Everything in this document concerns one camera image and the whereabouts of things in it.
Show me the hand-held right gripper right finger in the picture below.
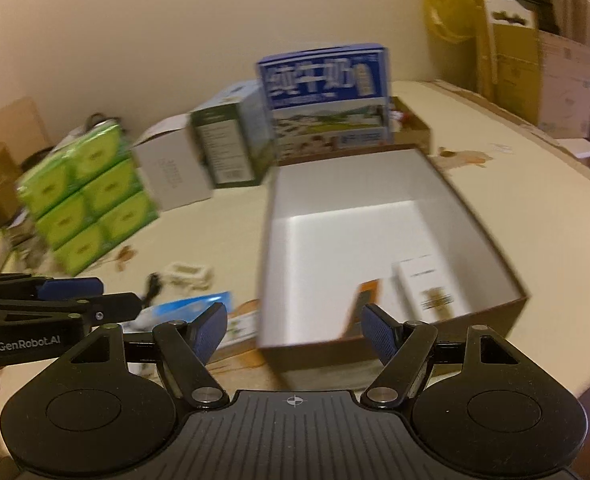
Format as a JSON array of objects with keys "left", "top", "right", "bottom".
[{"left": 361, "top": 302, "right": 520, "bottom": 408}]

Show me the blue milk carton box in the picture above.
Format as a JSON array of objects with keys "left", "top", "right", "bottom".
[{"left": 255, "top": 42, "right": 394, "bottom": 164}]

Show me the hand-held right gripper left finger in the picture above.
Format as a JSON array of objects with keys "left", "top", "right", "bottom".
[{"left": 70, "top": 302, "right": 231, "bottom": 408}]

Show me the flat white board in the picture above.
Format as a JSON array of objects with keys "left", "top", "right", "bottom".
[{"left": 560, "top": 135, "right": 590, "bottom": 159}]

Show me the green and white carton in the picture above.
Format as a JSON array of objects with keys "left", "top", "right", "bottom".
[{"left": 189, "top": 81, "right": 277, "bottom": 191}]

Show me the large white-lined box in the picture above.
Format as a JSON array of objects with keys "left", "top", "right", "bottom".
[{"left": 256, "top": 143, "right": 529, "bottom": 372}]

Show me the tall brown cardboard box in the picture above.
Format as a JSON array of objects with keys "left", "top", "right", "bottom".
[{"left": 475, "top": 0, "right": 542, "bottom": 122}]

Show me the flat green print box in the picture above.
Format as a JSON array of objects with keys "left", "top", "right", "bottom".
[{"left": 224, "top": 305, "right": 262, "bottom": 352}]

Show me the brown cardboard shipping box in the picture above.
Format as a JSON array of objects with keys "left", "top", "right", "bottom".
[{"left": 537, "top": 30, "right": 590, "bottom": 141}]

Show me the small brown cardboard tray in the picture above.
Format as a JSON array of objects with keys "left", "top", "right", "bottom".
[{"left": 390, "top": 96, "right": 434, "bottom": 154}]

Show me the black wire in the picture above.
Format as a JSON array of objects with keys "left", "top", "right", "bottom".
[{"left": 82, "top": 113, "right": 122, "bottom": 129}]

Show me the small white product box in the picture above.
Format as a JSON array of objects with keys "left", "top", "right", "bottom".
[{"left": 392, "top": 254, "right": 459, "bottom": 319}]

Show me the brown cardboard sheet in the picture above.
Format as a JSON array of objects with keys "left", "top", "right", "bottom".
[{"left": 0, "top": 97, "right": 52, "bottom": 161}]

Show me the yellow plastic bag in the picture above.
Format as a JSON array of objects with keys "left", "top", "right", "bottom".
[{"left": 421, "top": 0, "right": 502, "bottom": 44}]

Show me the green tissue multipack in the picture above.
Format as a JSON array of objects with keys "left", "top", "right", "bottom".
[{"left": 16, "top": 121, "right": 161, "bottom": 277}]

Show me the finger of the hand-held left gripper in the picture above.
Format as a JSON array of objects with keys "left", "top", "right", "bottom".
[
  {"left": 0, "top": 272, "right": 104, "bottom": 302},
  {"left": 0, "top": 292, "right": 142, "bottom": 324}
]

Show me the open white cardboard box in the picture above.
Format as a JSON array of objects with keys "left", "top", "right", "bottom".
[{"left": 129, "top": 115, "right": 214, "bottom": 212}]

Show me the blue and white box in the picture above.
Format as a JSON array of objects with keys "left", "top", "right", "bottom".
[{"left": 137, "top": 291, "right": 235, "bottom": 334}]

